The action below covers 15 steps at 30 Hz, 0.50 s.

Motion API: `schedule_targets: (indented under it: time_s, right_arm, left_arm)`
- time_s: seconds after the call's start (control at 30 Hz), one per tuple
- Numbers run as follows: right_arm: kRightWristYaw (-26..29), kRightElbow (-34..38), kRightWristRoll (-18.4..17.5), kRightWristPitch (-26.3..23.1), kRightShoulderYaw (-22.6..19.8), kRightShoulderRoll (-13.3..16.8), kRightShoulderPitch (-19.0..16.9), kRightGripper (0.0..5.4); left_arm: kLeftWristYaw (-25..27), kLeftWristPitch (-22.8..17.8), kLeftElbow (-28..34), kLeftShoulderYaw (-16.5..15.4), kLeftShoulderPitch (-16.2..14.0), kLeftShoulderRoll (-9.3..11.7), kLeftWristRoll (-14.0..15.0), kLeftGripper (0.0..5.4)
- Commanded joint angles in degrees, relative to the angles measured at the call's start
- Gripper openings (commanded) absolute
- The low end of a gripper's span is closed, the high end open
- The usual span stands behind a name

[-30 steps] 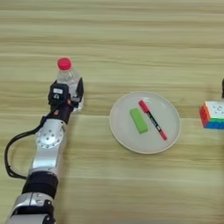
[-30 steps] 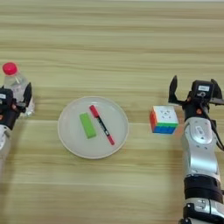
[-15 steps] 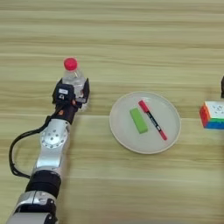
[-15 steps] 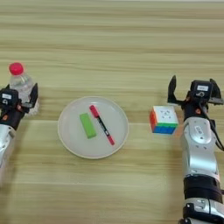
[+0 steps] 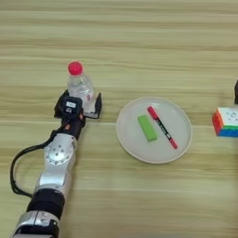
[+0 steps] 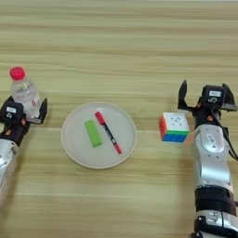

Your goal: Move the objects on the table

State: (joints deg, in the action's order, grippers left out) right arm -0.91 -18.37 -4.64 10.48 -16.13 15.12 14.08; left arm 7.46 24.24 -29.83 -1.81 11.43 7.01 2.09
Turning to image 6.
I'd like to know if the red and black marker pen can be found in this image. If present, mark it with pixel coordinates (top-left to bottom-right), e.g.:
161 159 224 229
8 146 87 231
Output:
94 111 124 155

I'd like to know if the green rectangular block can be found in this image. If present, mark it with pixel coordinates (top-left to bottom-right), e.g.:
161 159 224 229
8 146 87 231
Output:
84 119 104 149

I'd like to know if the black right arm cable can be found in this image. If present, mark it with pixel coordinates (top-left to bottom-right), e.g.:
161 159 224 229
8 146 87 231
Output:
210 107 238 162

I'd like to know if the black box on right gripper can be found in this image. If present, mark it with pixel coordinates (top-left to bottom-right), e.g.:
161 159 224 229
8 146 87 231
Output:
201 85 227 107

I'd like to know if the clear bottle with red cap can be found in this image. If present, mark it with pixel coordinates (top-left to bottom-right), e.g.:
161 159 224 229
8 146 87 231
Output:
8 66 43 120

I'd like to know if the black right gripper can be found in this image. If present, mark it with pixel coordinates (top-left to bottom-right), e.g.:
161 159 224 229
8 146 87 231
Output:
177 79 238 128

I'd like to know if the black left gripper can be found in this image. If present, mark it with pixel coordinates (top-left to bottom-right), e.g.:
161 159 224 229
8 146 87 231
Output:
0 95 48 147

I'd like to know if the round white plate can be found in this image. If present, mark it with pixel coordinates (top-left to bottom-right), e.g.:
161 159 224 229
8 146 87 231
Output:
60 101 139 170

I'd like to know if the multicoloured puzzle cube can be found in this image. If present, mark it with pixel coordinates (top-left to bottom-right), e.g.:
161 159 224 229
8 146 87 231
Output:
158 111 191 144

